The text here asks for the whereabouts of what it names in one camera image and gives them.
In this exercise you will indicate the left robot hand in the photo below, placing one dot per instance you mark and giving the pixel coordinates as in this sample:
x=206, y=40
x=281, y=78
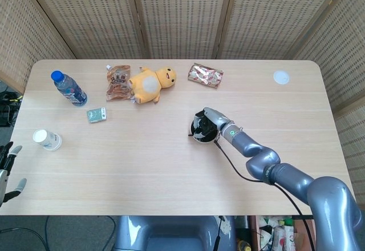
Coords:
x=7, y=161

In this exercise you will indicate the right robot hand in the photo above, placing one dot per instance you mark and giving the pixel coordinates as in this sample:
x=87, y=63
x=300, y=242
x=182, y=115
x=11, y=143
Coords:
x=215, y=118

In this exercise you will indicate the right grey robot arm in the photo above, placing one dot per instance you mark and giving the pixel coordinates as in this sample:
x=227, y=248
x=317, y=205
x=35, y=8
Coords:
x=285, y=174

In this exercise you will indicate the light blue ceramic bowl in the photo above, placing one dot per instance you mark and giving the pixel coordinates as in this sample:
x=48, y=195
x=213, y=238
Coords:
x=205, y=140

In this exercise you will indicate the gold red snack packet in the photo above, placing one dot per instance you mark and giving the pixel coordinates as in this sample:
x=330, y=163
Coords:
x=205, y=75

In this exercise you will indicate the white paper cup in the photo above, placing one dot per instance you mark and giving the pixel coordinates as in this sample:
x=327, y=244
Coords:
x=48, y=140

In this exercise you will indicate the yellow plush toy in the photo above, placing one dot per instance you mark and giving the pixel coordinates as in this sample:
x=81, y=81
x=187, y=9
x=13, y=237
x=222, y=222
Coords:
x=146, y=87

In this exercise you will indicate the white round grommet cap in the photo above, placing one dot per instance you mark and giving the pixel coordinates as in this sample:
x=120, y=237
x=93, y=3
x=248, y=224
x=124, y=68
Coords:
x=281, y=77

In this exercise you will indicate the blue drink bottle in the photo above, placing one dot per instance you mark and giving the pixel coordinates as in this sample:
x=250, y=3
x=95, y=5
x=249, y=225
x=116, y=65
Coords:
x=71, y=91

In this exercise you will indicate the green white small pack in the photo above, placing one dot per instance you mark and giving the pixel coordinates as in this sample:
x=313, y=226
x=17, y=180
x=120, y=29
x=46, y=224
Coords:
x=97, y=115

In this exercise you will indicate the brown snack pouch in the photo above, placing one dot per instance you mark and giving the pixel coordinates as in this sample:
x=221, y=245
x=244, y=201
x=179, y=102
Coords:
x=117, y=84

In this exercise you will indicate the woven folding screen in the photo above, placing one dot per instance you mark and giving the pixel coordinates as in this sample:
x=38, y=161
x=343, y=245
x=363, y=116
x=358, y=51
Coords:
x=182, y=14

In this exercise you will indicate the white bottle green cap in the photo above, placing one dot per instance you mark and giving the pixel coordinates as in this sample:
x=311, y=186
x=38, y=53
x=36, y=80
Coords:
x=288, y=235

